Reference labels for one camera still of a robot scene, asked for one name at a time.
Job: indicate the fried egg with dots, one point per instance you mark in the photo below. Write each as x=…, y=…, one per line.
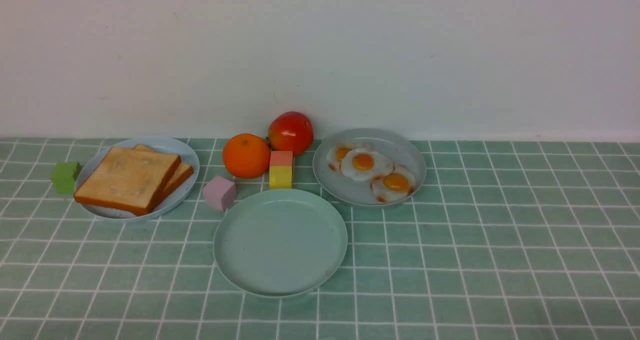
x=395, y=186
x=363, y=165
x=337, y=153

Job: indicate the toast slice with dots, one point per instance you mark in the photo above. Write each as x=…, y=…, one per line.
x=129, y=180
x=181, y=172

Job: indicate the red apple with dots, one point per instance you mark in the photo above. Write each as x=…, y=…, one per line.
x=291, y=131

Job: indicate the salmon cube block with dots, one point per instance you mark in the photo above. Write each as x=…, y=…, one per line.
x=281, y=158

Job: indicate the yellow cube block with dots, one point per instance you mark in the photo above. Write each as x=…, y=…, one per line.
x=280, y=177

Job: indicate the orange fruit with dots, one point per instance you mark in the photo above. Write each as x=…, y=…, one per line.
x=246, y=156

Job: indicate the grey egg plate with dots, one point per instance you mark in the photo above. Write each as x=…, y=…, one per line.
x=393, y=146

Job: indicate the green centre plate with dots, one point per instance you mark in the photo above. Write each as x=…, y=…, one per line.
x=280, y=243

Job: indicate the pink cube block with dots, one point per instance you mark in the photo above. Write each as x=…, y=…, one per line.
x=219, y=193

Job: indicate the light blue plate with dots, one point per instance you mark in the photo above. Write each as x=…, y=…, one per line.
x=160, y=145

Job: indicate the green checked tablecloth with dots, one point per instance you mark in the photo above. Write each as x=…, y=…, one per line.
x=504, y=241

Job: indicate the green cube block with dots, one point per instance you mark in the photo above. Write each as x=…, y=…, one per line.
x=64, y=176

